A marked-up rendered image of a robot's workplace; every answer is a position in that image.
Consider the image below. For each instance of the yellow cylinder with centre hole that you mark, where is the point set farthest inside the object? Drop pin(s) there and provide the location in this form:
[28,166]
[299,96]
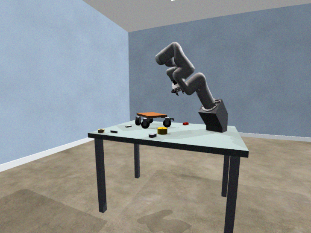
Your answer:
[162,130]

